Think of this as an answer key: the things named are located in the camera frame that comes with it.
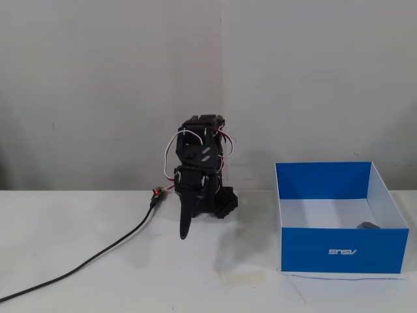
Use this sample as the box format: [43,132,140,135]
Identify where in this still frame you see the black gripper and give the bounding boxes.
[173,165,210,241]

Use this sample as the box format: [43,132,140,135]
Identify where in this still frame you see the blue and white cardboard box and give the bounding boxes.
[274,161,410,275]

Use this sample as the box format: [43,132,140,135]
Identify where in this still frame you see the clear tape strip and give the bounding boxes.
[222,271,268,285]

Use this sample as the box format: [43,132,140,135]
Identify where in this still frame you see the white gripper servo wire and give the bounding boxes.
[162,129,187,184]

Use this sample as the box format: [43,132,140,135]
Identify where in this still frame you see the red white arm servo wire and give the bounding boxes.
[212,126,238,171]

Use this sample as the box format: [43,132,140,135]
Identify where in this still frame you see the black usb cable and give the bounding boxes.
[0,194,161,303]

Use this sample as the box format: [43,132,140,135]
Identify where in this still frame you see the thin dark wire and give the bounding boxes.
[280,272,407,282]

